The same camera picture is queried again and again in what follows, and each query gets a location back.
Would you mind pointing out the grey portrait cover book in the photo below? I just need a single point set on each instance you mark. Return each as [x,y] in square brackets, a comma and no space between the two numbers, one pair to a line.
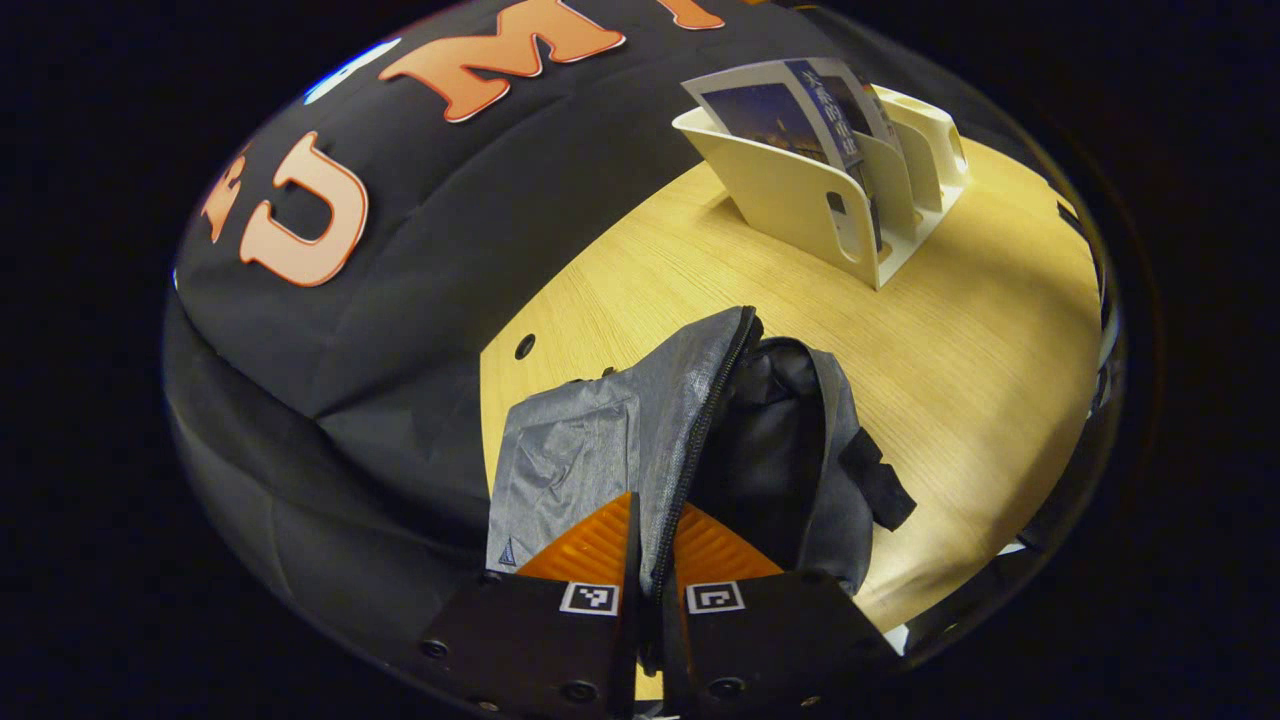
[868,105]

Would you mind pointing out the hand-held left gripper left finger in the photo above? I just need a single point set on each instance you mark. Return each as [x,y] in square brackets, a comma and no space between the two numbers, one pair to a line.
[560,650]

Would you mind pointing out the white bookshelf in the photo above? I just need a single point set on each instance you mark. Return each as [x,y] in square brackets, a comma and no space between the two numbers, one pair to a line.
[790,200]

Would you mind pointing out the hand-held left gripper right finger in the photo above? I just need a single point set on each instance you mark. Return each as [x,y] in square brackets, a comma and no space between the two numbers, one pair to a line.
[770,640]

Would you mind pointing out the blue cover book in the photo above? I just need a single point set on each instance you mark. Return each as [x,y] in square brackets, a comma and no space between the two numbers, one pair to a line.
[765,120]

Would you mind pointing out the grey schoolbag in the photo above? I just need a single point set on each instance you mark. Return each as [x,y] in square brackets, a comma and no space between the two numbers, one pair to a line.
[600,440]

